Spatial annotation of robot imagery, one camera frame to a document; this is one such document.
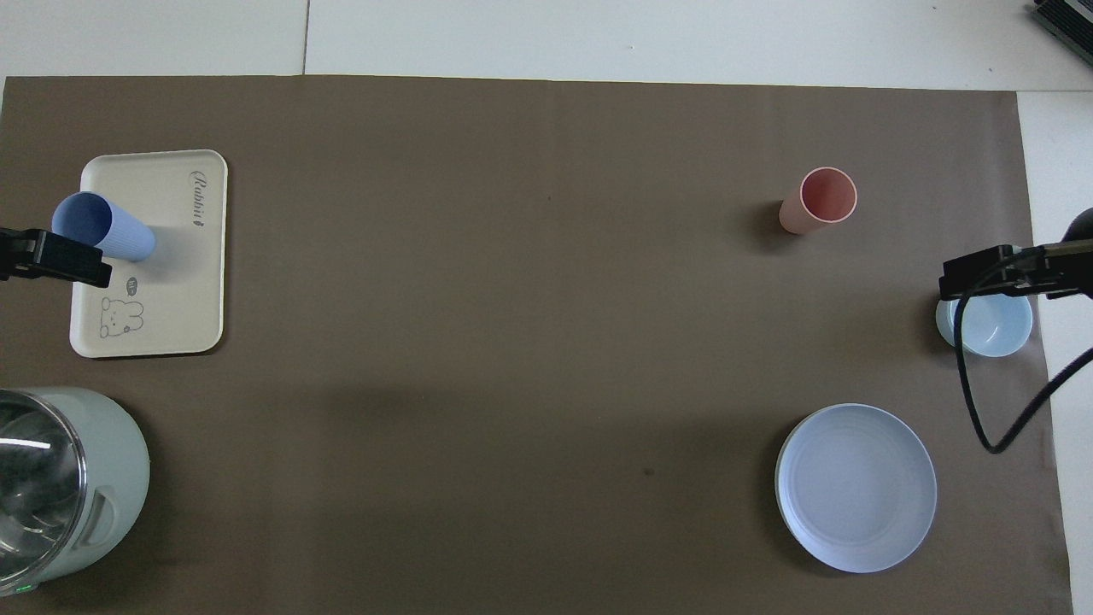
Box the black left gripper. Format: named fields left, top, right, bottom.
left=0, top=228, right=114, bottom=289

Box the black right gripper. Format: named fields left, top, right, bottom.
left=939, top=208, right=1093, bottom=302

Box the blue plastic cup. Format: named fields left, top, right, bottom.
left=51, top=192, right=157, bottom=262

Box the pink plastic cup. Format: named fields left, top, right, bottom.
left=778, top=167, right=858, bottom=236

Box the cream rabbit print tray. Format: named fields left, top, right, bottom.
left=69, top=149, right=229, bottom=359

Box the light blue bowl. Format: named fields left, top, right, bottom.
left=935, top=293, right=1033, bottom=358

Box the pale green cooking pot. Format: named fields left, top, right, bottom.
left=0, top=387, right=152, bottom=597

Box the dark grey device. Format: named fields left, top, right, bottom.
left=1029, top=0, right=1093, bottom=65

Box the brown table mat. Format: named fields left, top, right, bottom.
left=0, top=75, right=1075, bottom=615

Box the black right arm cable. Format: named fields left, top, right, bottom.
left=954, top=252, right=1093, bottom=454

